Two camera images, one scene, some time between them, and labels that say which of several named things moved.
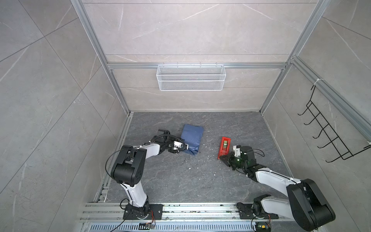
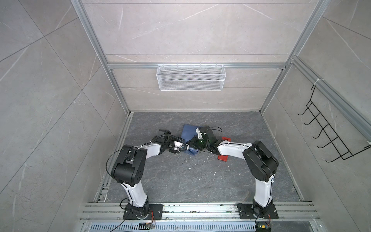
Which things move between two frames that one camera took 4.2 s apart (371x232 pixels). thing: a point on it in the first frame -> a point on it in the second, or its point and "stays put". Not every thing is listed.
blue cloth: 192,135 stays put
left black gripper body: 169,145 stays put
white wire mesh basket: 191,78 stays put
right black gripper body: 235,162 -> 200,144
